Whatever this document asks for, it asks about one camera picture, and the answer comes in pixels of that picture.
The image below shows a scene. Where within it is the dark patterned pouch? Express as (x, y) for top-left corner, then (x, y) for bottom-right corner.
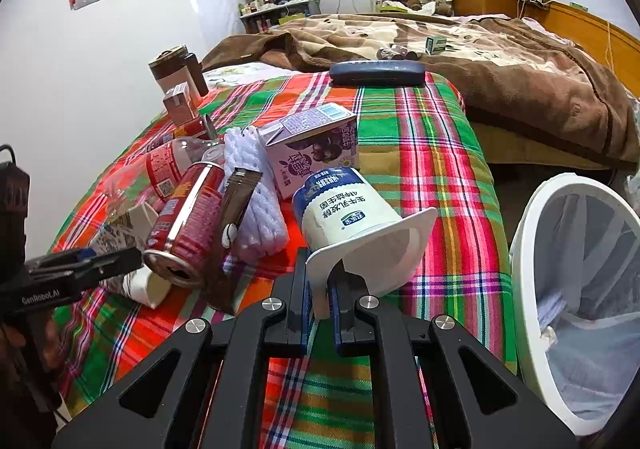
(377, 45), (418, 61)

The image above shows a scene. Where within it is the white patterned carton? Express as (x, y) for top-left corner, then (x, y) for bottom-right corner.
(90, 202), (173, 307)

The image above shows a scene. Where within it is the dark blue glasses case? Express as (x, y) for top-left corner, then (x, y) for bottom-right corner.
(328, 60), (427, 87)

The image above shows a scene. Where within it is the green storage box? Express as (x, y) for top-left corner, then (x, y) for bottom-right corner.
(277, 12), (321, 27)

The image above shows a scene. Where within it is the white trash bin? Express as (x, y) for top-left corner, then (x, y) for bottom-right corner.
(509, 172), (640, 437)

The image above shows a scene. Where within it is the brown sachet packet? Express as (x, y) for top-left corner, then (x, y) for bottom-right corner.
(207, 168), (263, 315)

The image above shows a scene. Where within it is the wooden headboard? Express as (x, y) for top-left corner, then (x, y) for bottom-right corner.
(542, 0), (640, 80)

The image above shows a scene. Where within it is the red drink can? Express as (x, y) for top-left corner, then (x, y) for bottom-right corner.
(143, 162), (226, 286)

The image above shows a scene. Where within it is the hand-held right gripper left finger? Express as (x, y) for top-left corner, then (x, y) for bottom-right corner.
(52, 247), (314, 449)

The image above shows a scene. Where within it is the small brown drink carton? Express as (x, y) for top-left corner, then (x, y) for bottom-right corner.
(163, 82), (204, 127)

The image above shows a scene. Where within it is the brown blanket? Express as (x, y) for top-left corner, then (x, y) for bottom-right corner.
(200, 12), (640, 170)

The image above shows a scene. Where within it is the beige mattress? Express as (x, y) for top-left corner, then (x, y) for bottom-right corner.
(470, 122), (618, 172)

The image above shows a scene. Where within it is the white yogurt cup blue label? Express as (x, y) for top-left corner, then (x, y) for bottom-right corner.
(292, 168), (438, 320)

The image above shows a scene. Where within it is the hanging cord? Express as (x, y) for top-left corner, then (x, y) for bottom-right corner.
(602, 14), (618, 75)

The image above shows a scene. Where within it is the brown thermos jar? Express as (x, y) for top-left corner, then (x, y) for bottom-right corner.
(148, 45), (210, 97)

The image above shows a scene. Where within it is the clear plastic bin liner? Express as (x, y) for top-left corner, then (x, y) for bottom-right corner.
(537, 192), (640, 422)

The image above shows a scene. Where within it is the white floral bed sheet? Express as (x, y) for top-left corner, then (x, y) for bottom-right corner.
(202, 62), (301, 90)

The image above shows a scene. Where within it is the plaid bed sheet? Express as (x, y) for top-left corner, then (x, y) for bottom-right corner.
(50, 72), (518, 449)

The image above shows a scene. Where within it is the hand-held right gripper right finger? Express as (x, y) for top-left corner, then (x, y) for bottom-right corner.
(327, 263), (576, 449)

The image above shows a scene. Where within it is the white bubble wrap sheet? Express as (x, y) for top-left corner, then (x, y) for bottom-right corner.
(222, 126), (290, 262)

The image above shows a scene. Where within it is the clear plastic cup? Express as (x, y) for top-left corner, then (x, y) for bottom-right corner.
(100, 114), (223, 210)

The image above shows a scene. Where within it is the cluttered white shelf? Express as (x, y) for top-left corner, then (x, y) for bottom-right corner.
(239, 0), (321, 34)

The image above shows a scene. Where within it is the purple juice carton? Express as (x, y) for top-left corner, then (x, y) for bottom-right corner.
(257, 102), (358, 200)

